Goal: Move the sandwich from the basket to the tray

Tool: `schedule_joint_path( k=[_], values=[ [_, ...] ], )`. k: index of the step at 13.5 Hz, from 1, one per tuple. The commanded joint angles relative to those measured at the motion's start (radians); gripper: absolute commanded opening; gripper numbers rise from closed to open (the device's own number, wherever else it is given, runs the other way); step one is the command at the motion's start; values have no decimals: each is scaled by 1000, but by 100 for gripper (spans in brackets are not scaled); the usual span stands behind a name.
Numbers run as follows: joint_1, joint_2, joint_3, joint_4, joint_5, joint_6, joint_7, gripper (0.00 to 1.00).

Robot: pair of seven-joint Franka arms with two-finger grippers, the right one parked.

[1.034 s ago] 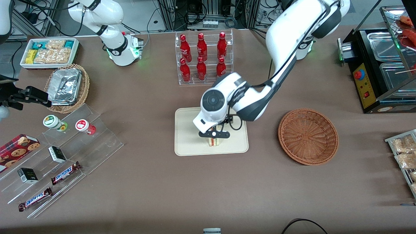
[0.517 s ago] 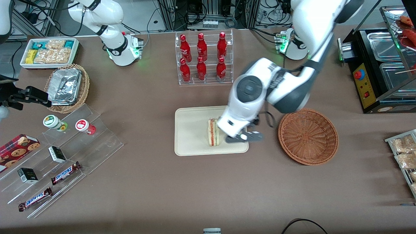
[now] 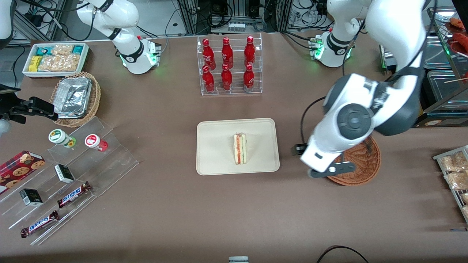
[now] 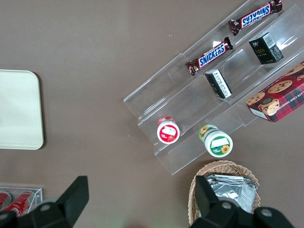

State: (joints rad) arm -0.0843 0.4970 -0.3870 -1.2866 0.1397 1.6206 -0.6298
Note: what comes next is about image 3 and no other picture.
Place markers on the triangular sandwich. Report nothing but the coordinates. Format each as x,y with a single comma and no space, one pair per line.
240,149

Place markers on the small clear cracker bag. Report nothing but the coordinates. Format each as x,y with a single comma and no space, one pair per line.
62,49

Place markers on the teal snack packet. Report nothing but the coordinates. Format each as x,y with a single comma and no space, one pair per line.
77,49
42,50

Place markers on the beige plastic tray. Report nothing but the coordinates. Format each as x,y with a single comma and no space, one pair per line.
215,146

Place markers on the silver foil container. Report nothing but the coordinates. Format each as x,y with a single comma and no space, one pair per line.
73,96

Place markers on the light wicker basket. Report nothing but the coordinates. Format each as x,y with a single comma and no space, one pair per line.
95,98

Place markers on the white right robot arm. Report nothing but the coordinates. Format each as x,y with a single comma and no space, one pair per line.
124,14

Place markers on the small black box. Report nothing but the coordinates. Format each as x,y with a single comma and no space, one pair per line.
64,173
31,197

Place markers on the green lid snack cup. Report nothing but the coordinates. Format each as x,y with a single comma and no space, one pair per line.
58,136

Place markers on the red fried food piece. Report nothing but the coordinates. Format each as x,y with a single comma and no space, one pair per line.
459,23
461,40

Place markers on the clear acrylic stepped shelf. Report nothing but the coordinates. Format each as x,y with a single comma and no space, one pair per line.
117,160

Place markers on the brown round wicker basket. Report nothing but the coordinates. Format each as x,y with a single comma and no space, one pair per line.
363,164

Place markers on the clear pastry bag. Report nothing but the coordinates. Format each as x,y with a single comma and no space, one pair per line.
453,162
459,180
466,211
465,198

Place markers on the yellow snack packet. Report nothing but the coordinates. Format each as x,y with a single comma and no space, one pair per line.
34,63

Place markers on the snickers bar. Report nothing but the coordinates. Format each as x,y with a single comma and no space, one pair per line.
73,194
39,224

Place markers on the white power strip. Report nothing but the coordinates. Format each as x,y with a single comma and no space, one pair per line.
237,26

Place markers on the black hot food display case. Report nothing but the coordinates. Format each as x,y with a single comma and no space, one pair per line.
446,122

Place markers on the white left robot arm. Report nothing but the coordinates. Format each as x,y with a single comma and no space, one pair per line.
395,22

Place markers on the grey metal block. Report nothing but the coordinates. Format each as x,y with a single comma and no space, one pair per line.
238,259

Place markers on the red cola bottle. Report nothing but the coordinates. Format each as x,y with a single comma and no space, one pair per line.
208,82
226,79
227,54
249,53
248,78
208,54

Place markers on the red cookie box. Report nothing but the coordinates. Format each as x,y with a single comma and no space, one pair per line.
18,168

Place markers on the white snack bin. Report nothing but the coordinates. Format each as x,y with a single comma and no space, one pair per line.
85,58

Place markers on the red lid snack cup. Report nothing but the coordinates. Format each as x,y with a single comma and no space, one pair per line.
93,141

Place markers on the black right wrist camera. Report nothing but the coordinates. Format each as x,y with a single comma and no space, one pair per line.
34,106

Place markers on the clear acrylic bottle rack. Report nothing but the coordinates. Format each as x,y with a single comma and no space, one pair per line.
237,87

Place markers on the large clear cracker bag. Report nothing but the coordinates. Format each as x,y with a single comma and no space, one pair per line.
58,63

